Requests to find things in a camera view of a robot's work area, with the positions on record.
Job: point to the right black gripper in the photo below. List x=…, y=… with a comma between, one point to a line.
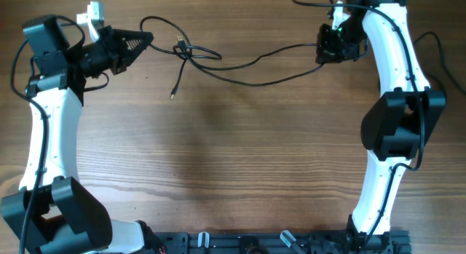
x=326, y=54

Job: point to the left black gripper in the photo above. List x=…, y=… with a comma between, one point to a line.
x=113, y=41

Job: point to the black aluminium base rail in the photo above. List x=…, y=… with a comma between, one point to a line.
x=396, y=242

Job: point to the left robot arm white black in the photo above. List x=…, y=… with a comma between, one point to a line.
x=52, y=212

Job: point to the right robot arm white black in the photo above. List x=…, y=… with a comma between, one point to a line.
x=396, y=129

